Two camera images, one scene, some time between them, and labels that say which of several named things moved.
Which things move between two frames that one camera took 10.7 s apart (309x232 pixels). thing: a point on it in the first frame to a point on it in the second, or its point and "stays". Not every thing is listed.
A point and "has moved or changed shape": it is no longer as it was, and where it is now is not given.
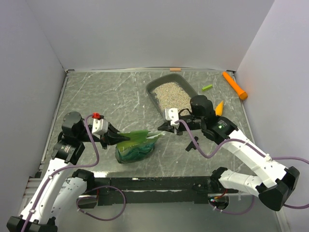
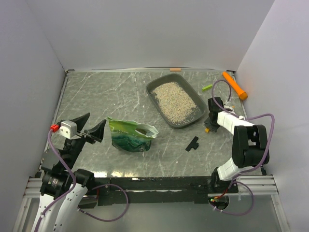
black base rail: [143, 191] stays
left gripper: [112, 137] to [96, 132]
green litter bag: [141, 144] has moved or changed shape
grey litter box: [172, 91] stays
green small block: [206, 87] stays
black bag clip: [191, 145] stays
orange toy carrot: [243, 95] stays
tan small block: [174, 69] stays
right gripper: [166, 126] to [207, 124]
